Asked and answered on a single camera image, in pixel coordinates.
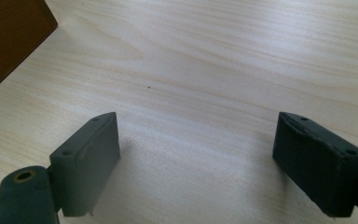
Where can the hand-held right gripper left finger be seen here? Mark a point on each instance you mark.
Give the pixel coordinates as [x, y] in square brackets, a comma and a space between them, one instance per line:
[84, 168]

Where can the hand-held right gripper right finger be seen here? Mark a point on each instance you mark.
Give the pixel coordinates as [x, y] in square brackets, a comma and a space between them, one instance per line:
[320, 168]

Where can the brown wooden board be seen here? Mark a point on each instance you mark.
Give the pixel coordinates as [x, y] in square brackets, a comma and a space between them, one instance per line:
[9, 37]

